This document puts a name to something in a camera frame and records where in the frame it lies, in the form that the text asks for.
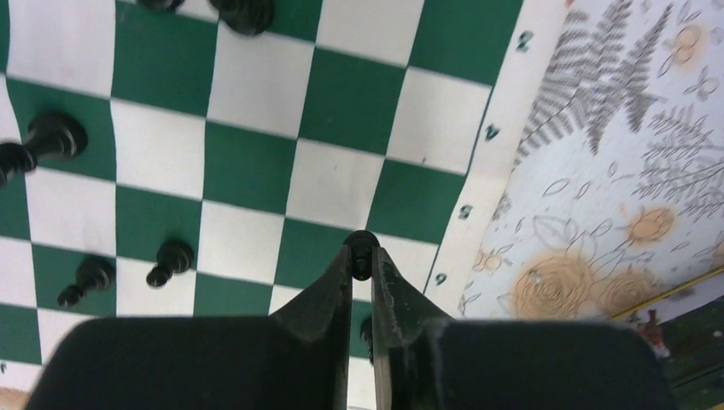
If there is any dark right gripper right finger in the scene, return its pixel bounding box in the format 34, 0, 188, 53
371, 247, 677, 409

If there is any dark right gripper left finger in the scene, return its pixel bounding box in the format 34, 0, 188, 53
26, 246, 352, 409

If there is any black chess pawn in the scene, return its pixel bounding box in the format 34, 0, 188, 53
343, 230, 380, 282
1, 111, 89, 188
146, 239, 195, 289
56, 256, 116, 308

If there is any green white chess board mat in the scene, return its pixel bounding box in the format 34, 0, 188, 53
1, 1, 569, 408

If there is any black chess piece tall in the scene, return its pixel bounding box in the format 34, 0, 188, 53
209, 0, 275, 36

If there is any floral tablecloth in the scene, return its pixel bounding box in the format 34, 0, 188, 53
457, 1, 723, 319

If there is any gold tin box right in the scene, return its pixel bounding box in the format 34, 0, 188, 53
601, 266, 723, 409

